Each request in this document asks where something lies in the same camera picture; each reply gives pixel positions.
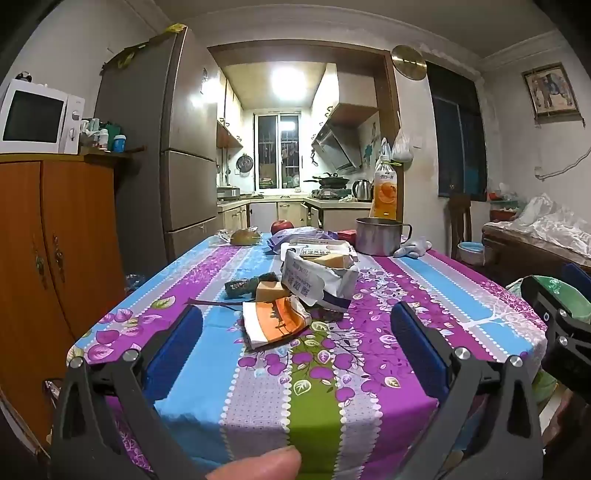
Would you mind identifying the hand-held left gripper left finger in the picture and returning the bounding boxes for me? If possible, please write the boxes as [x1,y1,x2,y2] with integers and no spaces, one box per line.
[50,305,205,480]

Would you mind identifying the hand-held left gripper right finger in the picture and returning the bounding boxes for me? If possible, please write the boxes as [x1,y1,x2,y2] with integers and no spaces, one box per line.
[390,302,544,480]

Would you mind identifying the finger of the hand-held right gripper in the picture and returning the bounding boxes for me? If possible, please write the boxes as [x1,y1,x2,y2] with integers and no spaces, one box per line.
[521,275,575,326]
[560,263,591,296]

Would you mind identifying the green scouring pad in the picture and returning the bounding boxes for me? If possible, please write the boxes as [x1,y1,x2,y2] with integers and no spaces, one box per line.
[225,273,280,298]

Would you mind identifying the yellow sponge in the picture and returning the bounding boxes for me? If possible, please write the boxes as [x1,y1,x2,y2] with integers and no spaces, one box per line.
[255,280,291,303]

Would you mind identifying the person's left hand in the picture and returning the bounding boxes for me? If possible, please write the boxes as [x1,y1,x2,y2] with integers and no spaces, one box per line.
[205,447,303,480]

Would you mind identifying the white plastic sheet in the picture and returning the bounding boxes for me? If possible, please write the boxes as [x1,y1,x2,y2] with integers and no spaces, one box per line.
[482,194,591,259]

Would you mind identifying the wooden side table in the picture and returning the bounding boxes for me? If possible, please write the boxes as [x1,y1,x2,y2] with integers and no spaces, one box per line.
[480,222,591,280]

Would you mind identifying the blue basin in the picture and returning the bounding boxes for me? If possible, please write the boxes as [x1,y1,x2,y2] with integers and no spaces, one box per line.
[458,241,485,265]

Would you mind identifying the crumpled orange white packet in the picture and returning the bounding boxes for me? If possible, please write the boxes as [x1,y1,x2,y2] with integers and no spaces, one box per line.
[242,295,311,349]

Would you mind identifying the grey glove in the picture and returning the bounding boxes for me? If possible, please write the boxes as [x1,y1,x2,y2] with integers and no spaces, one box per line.
[393,237,432,258]

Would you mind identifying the floral purple tablecloth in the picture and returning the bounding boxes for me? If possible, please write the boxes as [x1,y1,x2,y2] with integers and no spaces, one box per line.
[67,233,548,480]

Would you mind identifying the white medicine box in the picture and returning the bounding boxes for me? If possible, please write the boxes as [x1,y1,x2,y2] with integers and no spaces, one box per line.
[279,239,361,312]

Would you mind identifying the metal pot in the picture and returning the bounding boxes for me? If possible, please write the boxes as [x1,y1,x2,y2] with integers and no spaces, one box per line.
[355,217,413,257]

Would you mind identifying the wooden chair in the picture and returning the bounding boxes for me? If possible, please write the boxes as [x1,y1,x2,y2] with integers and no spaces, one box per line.
[445,193,472,250]

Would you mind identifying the crumpled golden box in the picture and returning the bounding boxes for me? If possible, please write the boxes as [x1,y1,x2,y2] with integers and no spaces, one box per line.
[302,253,357,269]

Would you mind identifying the wrapped bread bun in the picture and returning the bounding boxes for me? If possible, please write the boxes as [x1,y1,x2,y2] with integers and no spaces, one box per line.
[229,227,262,246]

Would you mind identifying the purple snack bag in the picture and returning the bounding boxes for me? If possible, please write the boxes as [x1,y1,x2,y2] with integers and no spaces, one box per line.
[267,226,340,254]

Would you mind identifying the orange wooden cabinet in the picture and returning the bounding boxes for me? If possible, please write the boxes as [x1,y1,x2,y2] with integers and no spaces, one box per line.
[0,148,144,444]

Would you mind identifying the kitchen counter cabinets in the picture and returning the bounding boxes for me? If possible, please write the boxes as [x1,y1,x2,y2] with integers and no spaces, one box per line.
[217,196,370,236]

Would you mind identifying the orange juice bottle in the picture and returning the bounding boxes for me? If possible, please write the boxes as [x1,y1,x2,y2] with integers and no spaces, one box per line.
[372,154,399,220]

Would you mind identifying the grey refrigerator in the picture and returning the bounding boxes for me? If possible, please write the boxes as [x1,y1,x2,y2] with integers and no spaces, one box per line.
[95,28,220,278]

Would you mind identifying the dark window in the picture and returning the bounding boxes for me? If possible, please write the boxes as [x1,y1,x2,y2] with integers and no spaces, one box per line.
[425,60,489,201]

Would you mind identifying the black wok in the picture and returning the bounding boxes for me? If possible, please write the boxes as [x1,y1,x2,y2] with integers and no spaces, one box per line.
[303,173,351,188]

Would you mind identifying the framed elephant picture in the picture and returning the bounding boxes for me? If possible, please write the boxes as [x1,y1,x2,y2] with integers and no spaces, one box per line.
[522,64,581,118]

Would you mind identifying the hanging clear plastic bag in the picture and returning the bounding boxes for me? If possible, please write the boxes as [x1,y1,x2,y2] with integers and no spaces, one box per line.
[390,127,414,163]

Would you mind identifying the range hood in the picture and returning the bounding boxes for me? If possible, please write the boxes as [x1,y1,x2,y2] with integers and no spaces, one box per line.
[311,129,363,174]

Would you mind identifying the kitchen window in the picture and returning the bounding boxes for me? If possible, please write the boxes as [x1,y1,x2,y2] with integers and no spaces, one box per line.
[254,111,303,190]

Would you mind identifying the white microwave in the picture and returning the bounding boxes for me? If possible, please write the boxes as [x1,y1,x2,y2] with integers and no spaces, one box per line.
[0,78,86,155]

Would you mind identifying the ceiling light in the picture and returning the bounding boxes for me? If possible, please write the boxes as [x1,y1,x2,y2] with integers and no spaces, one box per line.
[270,69,303,100]

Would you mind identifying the wall cable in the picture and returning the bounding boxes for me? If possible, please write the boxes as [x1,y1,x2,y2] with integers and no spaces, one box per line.
[536,148,591,182]

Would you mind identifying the gold wall clock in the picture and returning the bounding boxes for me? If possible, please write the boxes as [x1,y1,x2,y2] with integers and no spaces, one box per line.
[392,45,428,80]

